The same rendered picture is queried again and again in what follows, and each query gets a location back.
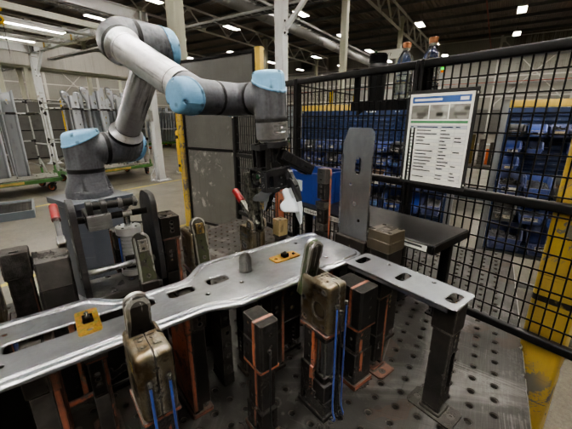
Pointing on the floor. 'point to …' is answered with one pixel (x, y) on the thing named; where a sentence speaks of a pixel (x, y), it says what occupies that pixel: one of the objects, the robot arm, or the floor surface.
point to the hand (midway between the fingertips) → (284, 216)
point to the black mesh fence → (442, 188)
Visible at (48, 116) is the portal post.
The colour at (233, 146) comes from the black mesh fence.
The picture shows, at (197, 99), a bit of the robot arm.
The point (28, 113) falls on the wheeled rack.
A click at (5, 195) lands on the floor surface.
